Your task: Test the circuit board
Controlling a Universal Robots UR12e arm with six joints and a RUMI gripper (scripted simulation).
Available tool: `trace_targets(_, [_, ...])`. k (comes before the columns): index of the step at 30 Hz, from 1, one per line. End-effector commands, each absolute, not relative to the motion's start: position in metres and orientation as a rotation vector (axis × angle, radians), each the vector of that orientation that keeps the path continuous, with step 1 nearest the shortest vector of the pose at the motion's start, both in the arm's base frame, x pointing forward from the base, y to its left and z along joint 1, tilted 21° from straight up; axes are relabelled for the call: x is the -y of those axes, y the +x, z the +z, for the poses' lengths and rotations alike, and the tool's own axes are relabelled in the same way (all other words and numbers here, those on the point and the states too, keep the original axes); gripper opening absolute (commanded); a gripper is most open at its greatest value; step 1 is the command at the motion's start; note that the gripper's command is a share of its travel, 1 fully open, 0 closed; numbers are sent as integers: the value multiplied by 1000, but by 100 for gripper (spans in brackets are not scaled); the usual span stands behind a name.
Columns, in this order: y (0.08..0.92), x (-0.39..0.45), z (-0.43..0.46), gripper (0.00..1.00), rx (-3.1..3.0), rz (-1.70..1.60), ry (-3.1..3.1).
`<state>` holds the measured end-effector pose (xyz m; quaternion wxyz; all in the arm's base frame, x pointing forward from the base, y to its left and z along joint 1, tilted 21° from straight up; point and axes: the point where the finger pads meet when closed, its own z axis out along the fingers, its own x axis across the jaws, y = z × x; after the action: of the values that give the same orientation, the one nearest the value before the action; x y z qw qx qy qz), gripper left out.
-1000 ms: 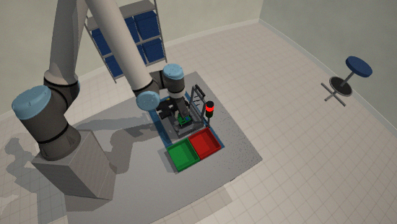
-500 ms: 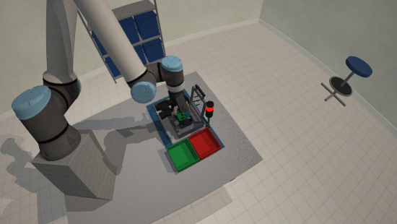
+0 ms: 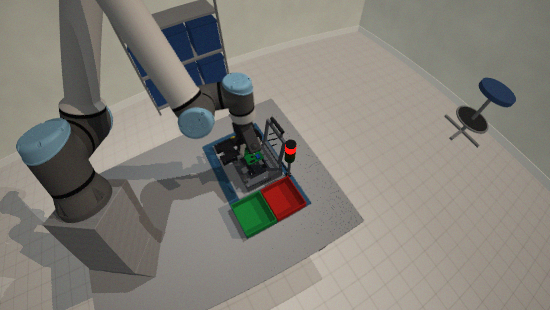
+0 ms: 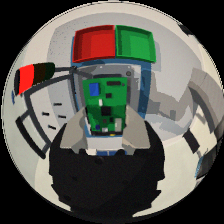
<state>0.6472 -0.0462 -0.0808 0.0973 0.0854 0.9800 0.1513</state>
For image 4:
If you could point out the green bin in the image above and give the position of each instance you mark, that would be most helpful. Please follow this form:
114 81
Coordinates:
132 41

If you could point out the red bin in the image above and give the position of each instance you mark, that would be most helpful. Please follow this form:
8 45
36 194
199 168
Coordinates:
94 43

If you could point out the green circuit board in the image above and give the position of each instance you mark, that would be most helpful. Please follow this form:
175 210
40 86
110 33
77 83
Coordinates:
105 100

